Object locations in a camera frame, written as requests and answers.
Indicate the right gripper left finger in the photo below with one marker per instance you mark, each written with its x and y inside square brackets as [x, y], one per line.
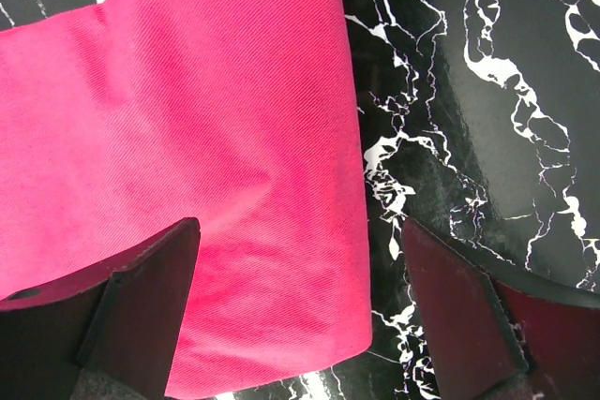
[107, 331]

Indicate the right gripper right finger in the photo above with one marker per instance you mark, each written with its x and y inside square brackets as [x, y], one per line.
[497, 331]

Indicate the pink trousers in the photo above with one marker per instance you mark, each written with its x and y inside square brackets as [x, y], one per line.
[121, 118]

